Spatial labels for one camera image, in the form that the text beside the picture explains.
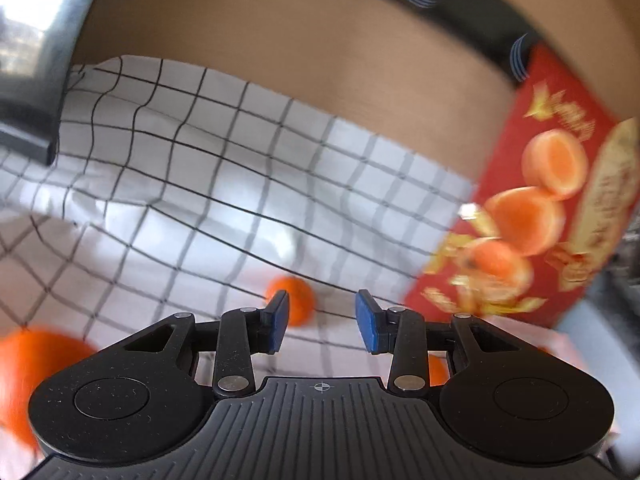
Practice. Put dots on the white black-grid tablecloth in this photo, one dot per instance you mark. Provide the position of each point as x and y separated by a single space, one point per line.
175 185

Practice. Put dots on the red snack bag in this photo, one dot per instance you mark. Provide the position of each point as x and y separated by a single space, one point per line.
525 185

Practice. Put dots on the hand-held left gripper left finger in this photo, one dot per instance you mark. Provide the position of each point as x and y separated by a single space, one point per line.
278 320

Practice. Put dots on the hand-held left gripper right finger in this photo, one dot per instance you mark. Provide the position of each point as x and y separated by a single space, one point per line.
365 322

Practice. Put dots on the small tangerine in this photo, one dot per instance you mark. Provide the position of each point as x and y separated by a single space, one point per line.
300 297

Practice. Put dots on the large orange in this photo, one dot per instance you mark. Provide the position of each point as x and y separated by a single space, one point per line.
30 380
436 371

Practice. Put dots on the black wall strip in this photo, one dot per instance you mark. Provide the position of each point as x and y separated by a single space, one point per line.
465 15

